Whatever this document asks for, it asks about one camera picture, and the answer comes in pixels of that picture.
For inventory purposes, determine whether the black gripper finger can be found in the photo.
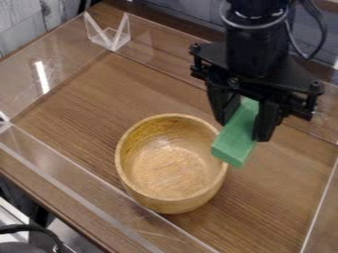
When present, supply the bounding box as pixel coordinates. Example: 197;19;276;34
252;100;281;142
205;82;240;126

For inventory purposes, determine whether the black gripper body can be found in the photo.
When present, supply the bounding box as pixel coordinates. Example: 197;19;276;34
189;13;323;120

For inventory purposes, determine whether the green rectangular block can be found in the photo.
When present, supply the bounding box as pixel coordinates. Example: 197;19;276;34
211;98;259;168

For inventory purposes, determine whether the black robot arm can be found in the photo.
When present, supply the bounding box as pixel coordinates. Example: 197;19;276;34
188;0;327;142

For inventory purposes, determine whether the brown wooden bowl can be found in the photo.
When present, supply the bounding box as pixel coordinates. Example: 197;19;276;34
115;114;228;214

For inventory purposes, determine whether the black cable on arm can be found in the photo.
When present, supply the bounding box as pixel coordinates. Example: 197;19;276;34
284;0;330;61

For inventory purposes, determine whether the clear acrylic corner bracket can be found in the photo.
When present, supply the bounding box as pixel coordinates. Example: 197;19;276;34
82;12;131;51

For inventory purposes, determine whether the black metal frame piece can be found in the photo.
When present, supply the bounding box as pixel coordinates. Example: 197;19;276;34
28;220;65;253

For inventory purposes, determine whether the black cable lower left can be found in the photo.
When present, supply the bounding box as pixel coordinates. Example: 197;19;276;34
0;224;62;253

